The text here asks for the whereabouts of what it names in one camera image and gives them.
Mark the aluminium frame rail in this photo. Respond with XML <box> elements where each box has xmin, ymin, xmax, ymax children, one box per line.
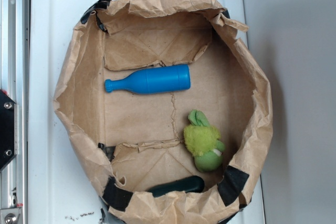
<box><xmin>1</xmin><ymin>0</ymin><xmax>30</xmax><ymax>223</ymax></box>

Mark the blue plastic toy bottle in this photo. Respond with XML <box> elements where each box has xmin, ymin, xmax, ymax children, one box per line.
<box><xmin>104</xmin><ymin>65</ymin><xmax>191</xmax><ymax>94</ymax></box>

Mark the brown paper bag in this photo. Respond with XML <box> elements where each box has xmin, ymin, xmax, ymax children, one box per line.
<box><xmin>54</xmin><ymin>0</ymin><xmax>273</xmax><ymax>223</ymax></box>

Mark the black mounting bracket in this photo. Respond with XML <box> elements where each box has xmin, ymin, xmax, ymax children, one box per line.
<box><xmin>0</xmin><ymin>90</ymin><xmax>17</xmax><ymax>172</ymax></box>

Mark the green plush toy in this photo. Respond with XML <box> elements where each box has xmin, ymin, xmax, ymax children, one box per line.
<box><xmin>183</xmin><ymin>110</ymin><xmax>225</xmax><ymax>172</ymax></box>

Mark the dark green plastic pickle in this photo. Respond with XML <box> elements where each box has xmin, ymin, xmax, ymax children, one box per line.
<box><xmin>147</xmin><ymin>176</ymin><xmax>205</xmax><ymax>197</ymax></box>

